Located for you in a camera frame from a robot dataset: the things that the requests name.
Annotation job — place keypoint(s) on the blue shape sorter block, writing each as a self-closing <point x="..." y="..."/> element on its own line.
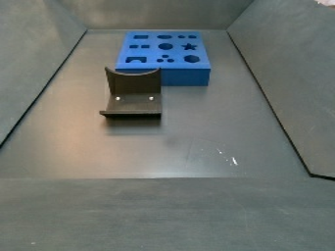
<point x="175" y="51"/>

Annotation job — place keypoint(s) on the black curved holder bracket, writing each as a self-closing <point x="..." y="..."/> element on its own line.
<point x="133" y="88"/>

